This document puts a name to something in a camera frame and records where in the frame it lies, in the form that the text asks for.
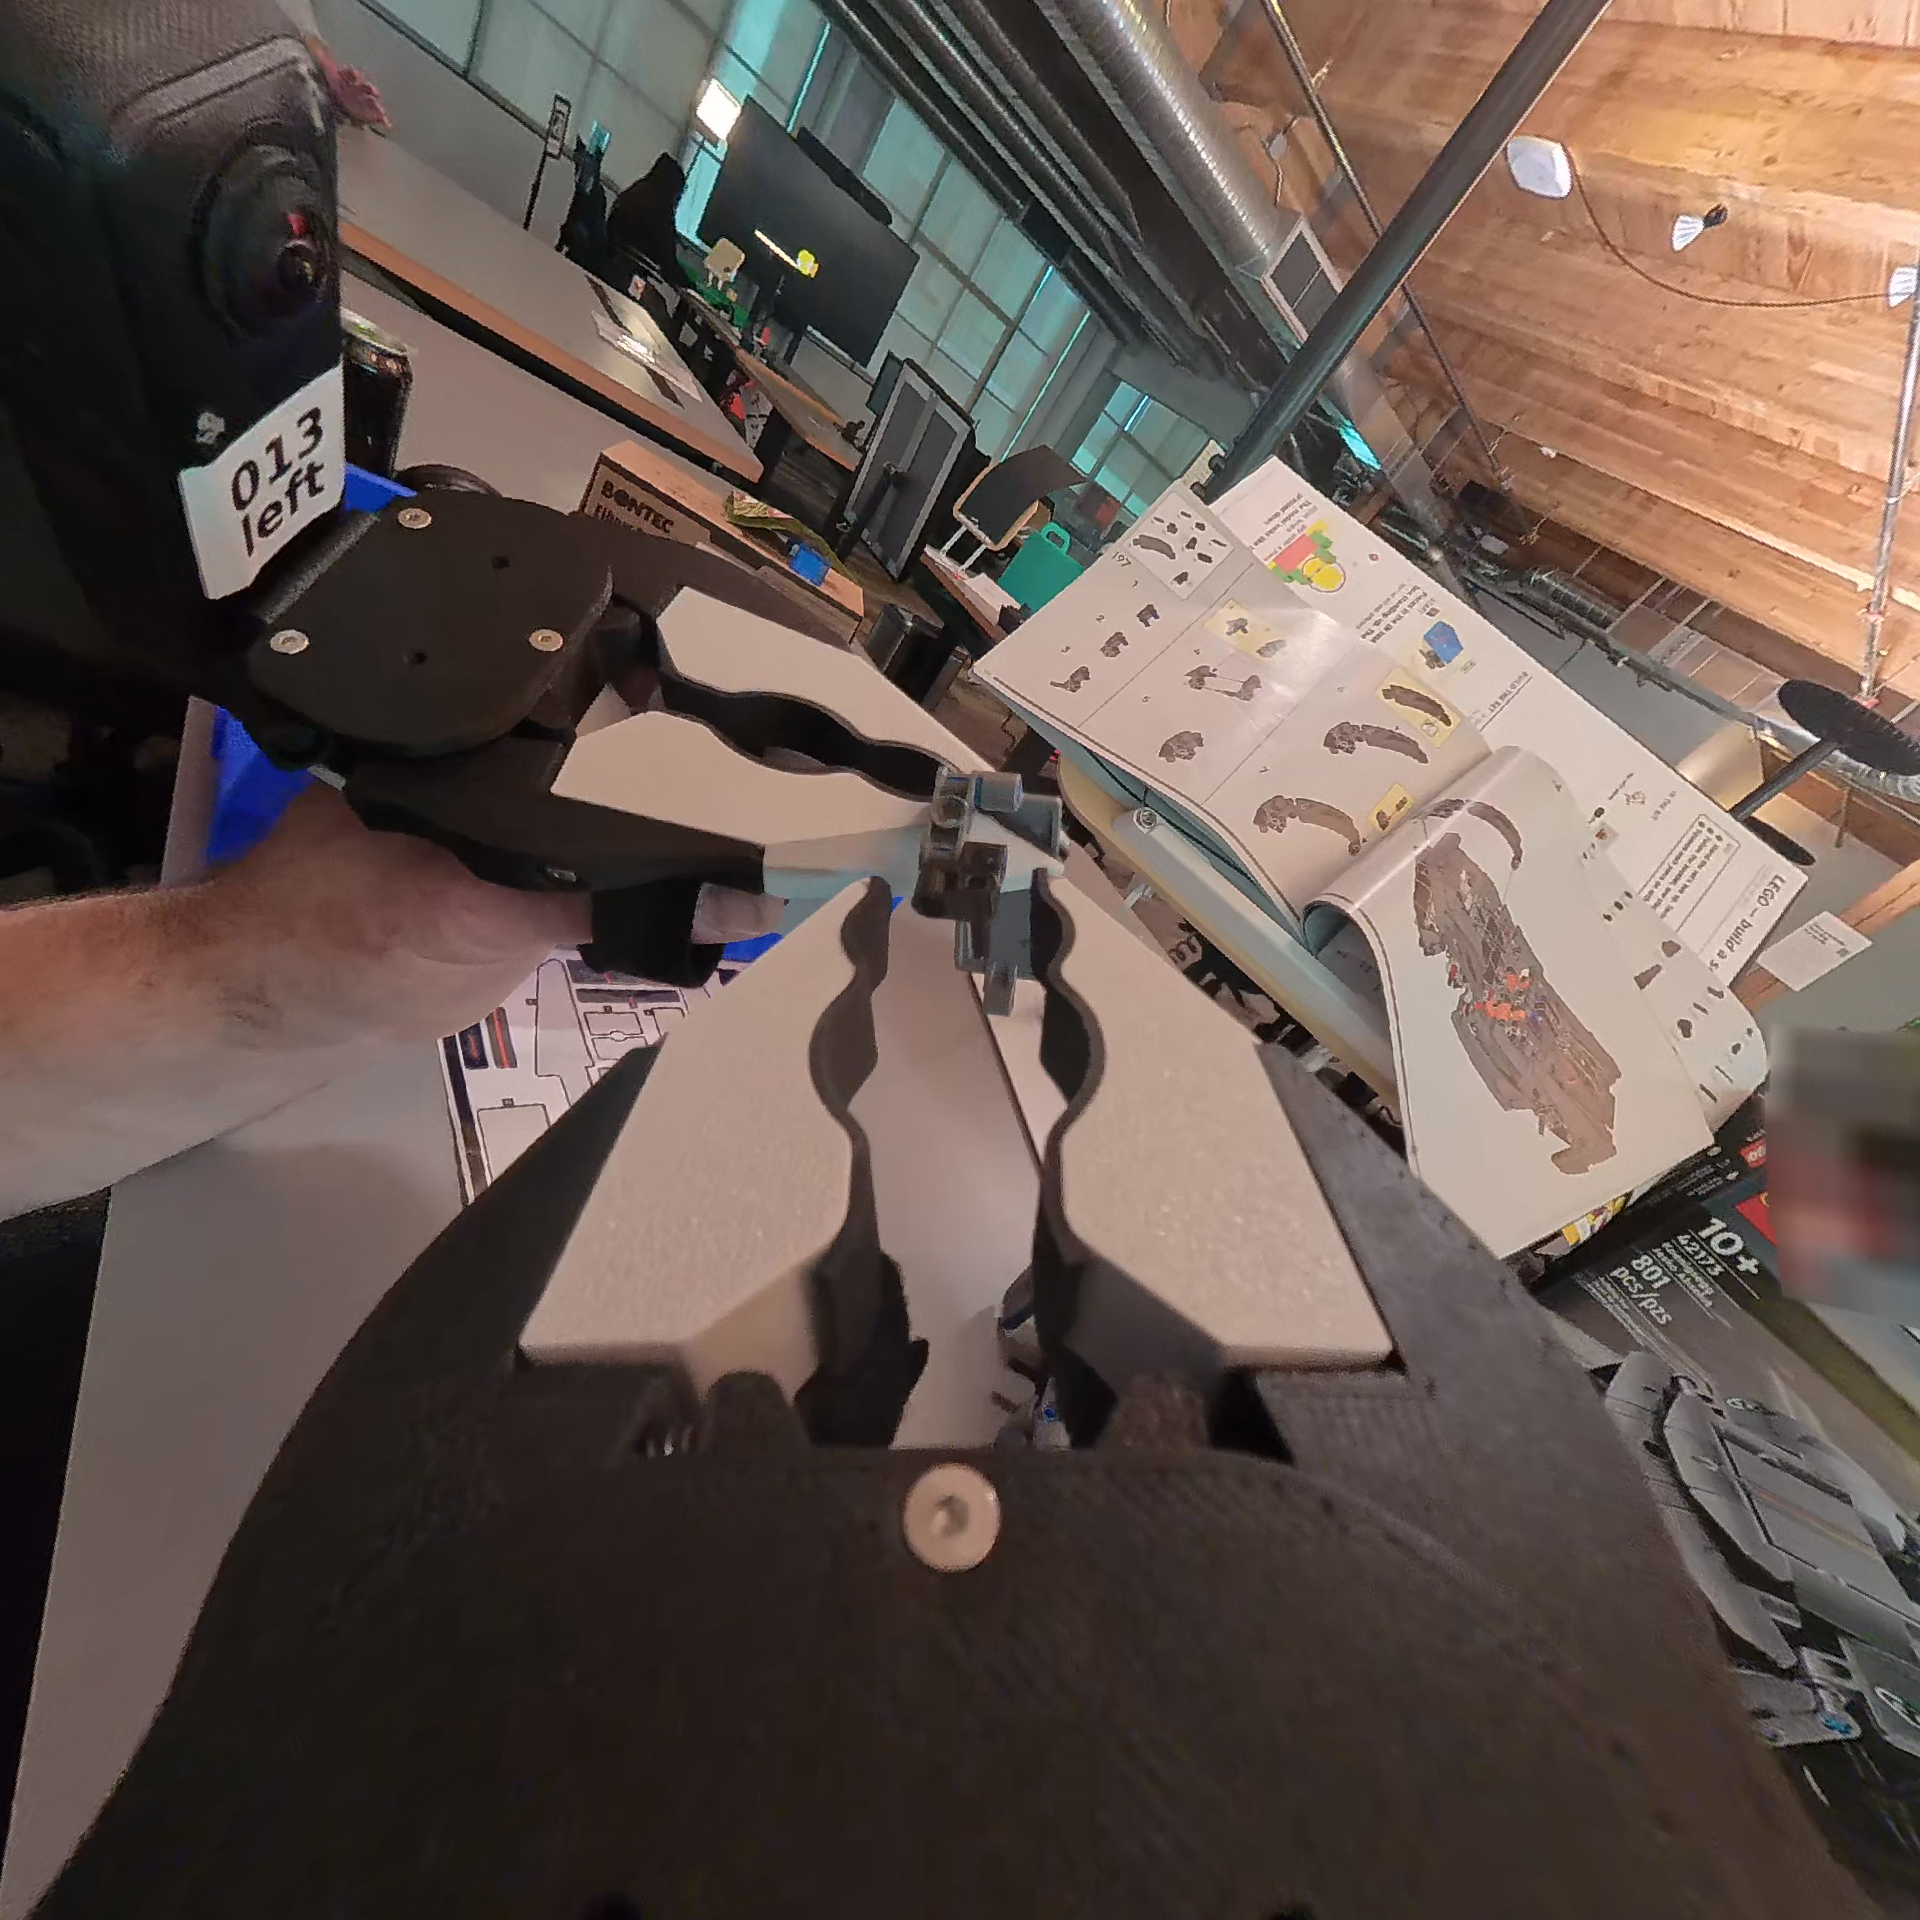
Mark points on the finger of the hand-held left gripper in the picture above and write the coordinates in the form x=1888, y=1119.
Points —
x=705, y=810
x=778, y=660

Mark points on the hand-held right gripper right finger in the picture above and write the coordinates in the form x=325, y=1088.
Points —
x=1229, y=1200

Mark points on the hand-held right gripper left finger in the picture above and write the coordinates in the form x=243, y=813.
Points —
x=690, y=1200

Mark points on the small toy brick beam subassembly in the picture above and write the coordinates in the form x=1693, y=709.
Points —
x=973, y=839

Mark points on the toy car set box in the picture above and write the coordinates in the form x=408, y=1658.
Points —
x=1725, y=1500

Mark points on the person's left hand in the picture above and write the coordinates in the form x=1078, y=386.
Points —
x=421, y=931

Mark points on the brown cardboard box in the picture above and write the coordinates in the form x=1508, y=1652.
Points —
x=660, y=503

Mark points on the white sticker sheet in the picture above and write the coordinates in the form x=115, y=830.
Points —
x=526, y=1079

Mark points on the blue plastic bin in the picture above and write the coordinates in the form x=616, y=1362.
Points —
x=262, y=779

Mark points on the black drink can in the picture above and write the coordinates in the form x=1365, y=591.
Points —
x=370, y=396

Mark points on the black framed grey panel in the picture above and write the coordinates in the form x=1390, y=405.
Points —
x=907, y=449

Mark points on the green bag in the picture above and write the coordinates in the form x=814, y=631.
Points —
x=1047, y=570

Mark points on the wooden-edged office desk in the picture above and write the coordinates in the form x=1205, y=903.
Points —
x=526, y=316

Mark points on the black computer monitor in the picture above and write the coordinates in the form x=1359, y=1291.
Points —
x=810, y=226

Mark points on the building instruction booklet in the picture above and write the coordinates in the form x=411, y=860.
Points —
x=1273, y=721

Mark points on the white paper card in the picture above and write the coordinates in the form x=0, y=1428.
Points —
x=1816, y=950

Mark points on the white vent grille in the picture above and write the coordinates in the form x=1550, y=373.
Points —
x=1304, y=277

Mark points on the black pole with toothed disc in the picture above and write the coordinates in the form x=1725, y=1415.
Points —
x=1414, y=226

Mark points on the short black pole with disc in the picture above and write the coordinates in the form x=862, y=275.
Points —
x=1854, y=721

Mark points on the white round ceiling device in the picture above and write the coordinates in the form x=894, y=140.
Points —
x=1543, y=165

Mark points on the metal ceiling conduit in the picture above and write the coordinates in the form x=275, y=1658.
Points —
x=1892, y=497

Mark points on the white ceiling spot lamp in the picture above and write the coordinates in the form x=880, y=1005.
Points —
x=1904, y=287
x=1698, y=226

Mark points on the grey ceiling ventilation duct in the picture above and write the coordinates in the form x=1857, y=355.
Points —
x=1170, y=119

